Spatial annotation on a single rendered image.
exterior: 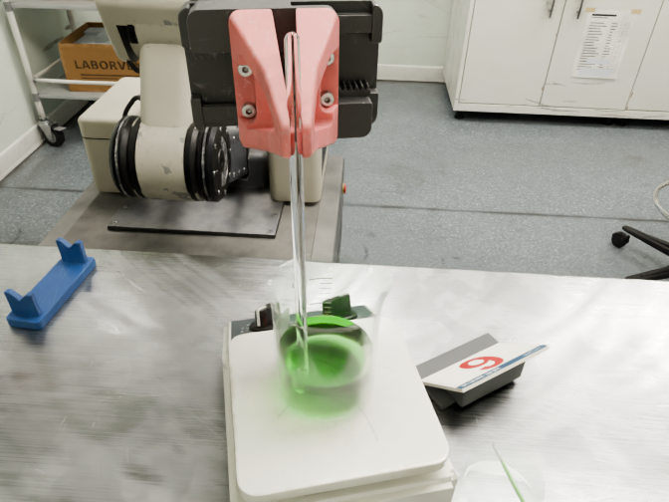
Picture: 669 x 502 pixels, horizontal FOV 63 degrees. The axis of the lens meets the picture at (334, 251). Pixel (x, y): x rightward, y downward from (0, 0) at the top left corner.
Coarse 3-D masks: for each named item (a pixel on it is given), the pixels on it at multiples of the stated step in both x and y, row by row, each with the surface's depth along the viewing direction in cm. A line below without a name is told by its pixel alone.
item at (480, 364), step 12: (492, 348) 48; (504, 348) 47; (516, 348) 46; (528, 348) 45; (468, 360) 47; (480, 360) 46; (492, 360) 44; (504, 360) 44; (444, 372) 45; (456, 372) 44; (468, 372) 43; (480, 372) 42; (456, 384) 41
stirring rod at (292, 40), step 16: (288, 32) 20; (288, 48) 20; (288, 64) 21; (288, 80) 21; (288, 96) 22; (304, 208) 25; (304, 224) 25; (304, 240) 26; (304, 256) 26; (304, 272) 27; (304, 288) 27; (304, 304) 28; (304, 320) 29
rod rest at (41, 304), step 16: (64, 240) 55; (80, 240) 55; (64, 256) 56; (80, 256) 55; (48, 272) 55; (64, 272) 55; (80, 272) 55; (48, 288) 53; (64, 288) 53; (16, 304) 49; (32, 304) 49; (48, 304) 51; (16, 320) 49; (32, 320) 49; (48, 320) 50
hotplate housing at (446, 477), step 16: (224, 336) 44; (224, 352) 40; (224, 368) 38; (224, 384) 37; (448, 464) 32; (400, 480) 31; (416, 480) 31; (432, 480) 31; (448, 480) 32; (240, 496) 30; (304, 496) 30; (320, 496) 30; (336, 496) 30; (352, 496) 31; (368, 496) 31; (384, 496) 31; (400, 496) 31; (416, 496) 31; (432, 496) 31; (448, 496) 32
